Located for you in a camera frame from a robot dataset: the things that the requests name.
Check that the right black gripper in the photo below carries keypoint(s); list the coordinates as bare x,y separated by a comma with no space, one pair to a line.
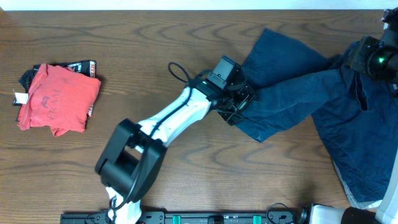
369,44

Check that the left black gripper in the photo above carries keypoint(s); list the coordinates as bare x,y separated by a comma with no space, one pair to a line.
237,104

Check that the dark blue denim shorts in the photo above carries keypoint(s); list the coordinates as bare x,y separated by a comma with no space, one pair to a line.
292,82

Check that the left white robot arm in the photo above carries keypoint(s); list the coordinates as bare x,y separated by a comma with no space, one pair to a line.
135,152

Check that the folded red t-shirt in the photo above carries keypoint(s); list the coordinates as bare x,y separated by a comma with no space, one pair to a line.
60,99

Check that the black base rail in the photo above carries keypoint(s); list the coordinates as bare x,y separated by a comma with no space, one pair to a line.
153,217

